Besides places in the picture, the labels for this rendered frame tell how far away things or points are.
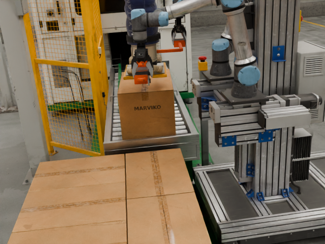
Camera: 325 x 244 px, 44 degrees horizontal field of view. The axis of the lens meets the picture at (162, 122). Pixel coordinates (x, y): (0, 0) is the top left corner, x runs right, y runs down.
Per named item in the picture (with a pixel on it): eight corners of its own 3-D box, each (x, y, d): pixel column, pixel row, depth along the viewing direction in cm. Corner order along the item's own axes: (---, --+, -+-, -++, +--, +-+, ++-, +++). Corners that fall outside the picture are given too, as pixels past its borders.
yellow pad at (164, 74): (152, 65, 295) (151, 58, 293) (165, 64, 295) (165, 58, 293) (152, 78, 264) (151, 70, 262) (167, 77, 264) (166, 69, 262)
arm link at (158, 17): (168, 9, 213) (147, 10, 214) (167, 11, 203) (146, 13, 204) (169, 24, 216) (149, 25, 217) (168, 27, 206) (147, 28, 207)
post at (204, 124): (200, 166, 373) (198, 60, 336) (208, 165, 373) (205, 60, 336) (202, 169, 367) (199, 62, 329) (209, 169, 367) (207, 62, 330)
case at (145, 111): (126, 115, 353) (122, 71, 338) (171, 113, 353) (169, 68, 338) (122, 144, 297) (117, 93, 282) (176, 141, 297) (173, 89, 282)
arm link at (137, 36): (146, 31, 207) (130, 32, 208) (147, 40, 209) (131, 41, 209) (146, 29, 214) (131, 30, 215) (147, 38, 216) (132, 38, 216)
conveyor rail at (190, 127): (162, 77, 515) (161, 63, 508) (166, 77, 516) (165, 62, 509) (192, 158, 302) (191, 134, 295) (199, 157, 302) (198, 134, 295)
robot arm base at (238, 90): (251, 89, 243) (252, 73, 239) (260, 97, 229) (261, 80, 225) (227, 91, 241) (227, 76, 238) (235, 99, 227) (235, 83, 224)
